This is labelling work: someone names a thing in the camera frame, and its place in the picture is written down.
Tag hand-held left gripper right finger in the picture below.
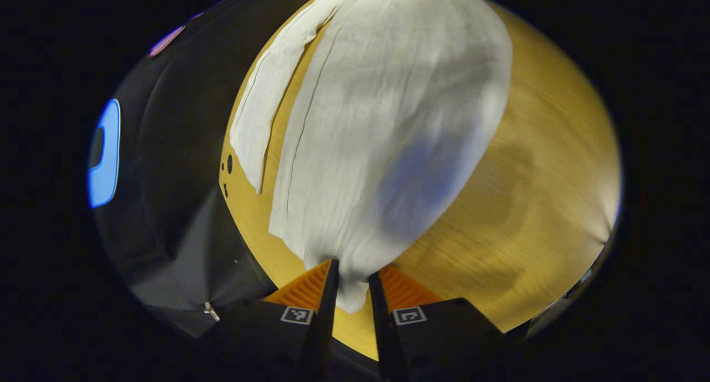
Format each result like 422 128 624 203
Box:
368 263 530 382

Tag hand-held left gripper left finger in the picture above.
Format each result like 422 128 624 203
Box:
211 259 340 382

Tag white jeans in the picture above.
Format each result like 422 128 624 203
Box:
229 0 514 314

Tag black backdrop cloth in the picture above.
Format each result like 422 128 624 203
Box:
89 0 339 339

